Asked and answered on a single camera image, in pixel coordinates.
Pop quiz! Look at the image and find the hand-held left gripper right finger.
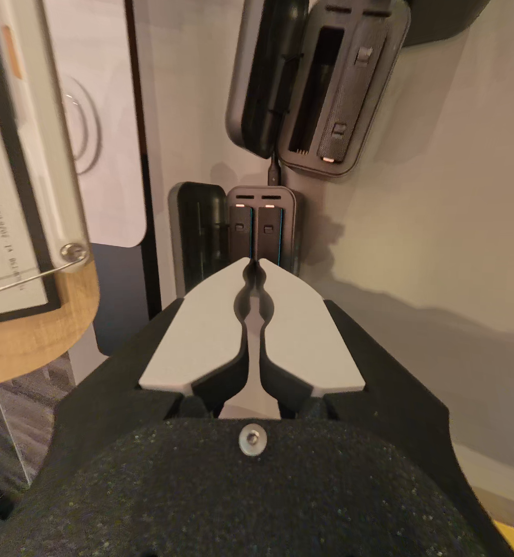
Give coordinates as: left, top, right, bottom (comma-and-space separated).
256, 258, 366, 397

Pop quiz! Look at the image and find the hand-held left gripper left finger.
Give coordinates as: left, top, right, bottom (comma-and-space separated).
139, 258, 256, 393

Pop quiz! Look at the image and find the black battery charger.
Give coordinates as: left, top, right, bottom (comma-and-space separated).
403, 0, 494, 48
169, 181, 302, 298
226, 0, 412, 178

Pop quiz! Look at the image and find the red-edged black battery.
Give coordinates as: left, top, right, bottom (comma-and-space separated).
320, 16, 377, 165

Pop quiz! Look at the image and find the wooden sign board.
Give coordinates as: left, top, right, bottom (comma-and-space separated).
0, 260, 101, 391

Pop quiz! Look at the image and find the white stand base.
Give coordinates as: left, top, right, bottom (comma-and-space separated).
44, 0, 147, 249

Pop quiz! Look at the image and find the instruction board on stand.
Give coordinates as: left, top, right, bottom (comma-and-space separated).
0, 61, 50, 319

